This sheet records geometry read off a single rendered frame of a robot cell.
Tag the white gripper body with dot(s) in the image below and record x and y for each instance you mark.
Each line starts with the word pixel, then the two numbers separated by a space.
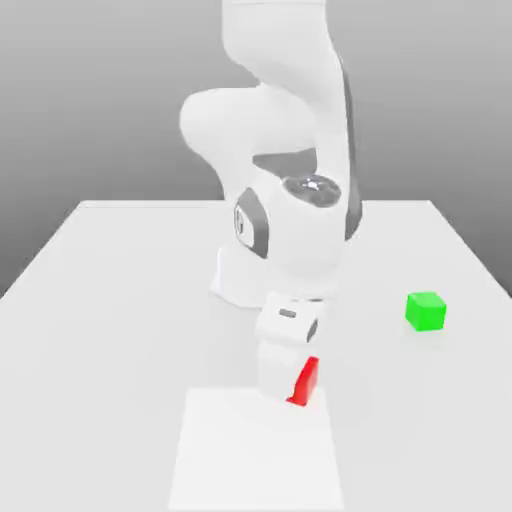
pixel 278 370

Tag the small red cube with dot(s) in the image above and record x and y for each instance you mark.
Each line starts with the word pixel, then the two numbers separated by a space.
pixel 306 384

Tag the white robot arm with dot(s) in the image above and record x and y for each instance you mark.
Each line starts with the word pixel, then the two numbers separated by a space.
pixel 288 120

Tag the small green cube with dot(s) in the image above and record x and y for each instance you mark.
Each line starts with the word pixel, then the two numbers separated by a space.
pixel 424 312

